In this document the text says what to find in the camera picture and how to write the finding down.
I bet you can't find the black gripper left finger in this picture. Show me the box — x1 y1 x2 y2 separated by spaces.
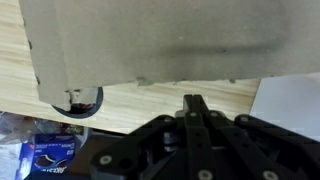
90 95 214 180

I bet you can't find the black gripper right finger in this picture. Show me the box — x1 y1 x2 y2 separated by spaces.
193 95 320 180

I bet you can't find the brown cardboard box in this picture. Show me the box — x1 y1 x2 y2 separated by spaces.
18 0 320 110

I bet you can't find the white three-drawer cabinet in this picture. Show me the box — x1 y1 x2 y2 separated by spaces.
250 73 320 141

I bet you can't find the blue snack package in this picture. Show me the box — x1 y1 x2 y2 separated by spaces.
16 134 76 178

